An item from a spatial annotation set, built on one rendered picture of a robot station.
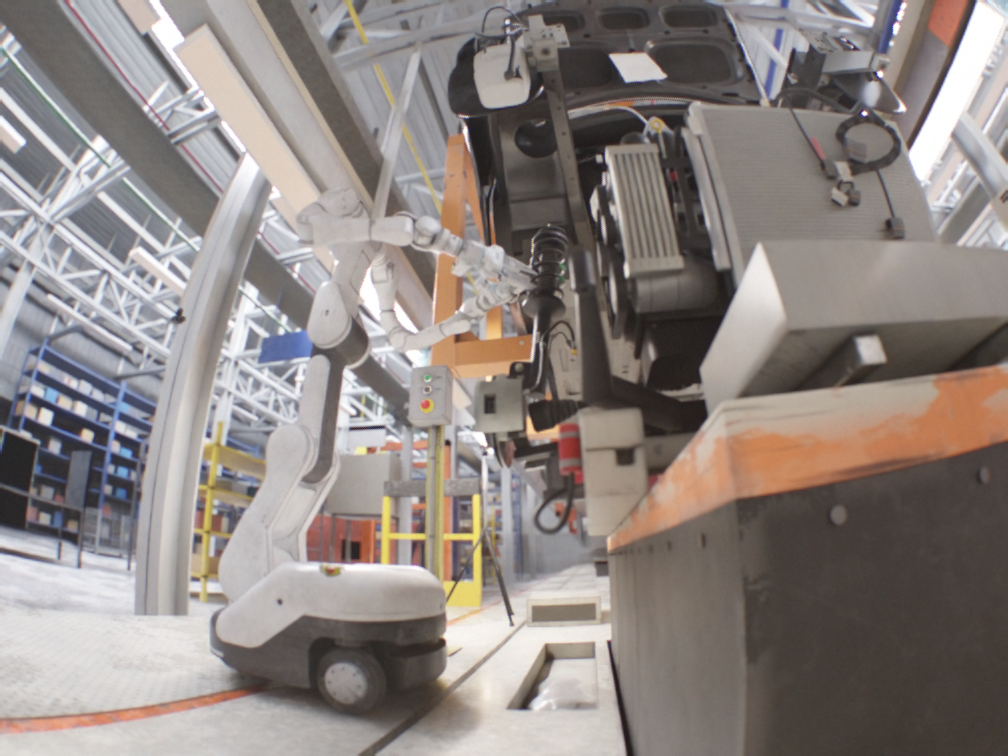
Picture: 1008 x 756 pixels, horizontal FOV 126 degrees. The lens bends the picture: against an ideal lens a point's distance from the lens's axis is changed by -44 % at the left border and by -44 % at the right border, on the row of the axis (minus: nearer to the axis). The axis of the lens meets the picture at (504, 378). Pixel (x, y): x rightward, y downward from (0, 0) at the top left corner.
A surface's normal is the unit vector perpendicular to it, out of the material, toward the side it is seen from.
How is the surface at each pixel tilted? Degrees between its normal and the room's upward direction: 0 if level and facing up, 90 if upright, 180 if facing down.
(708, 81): 115
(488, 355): 90
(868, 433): 90
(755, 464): 90
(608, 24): 119
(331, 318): 89
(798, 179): 106
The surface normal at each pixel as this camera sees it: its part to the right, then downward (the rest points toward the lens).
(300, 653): -0.14, -0.38
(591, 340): -0.02, 0.85
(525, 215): -0.14, 0.25
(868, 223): -0.17, -0.11
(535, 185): -0.09, 0.54
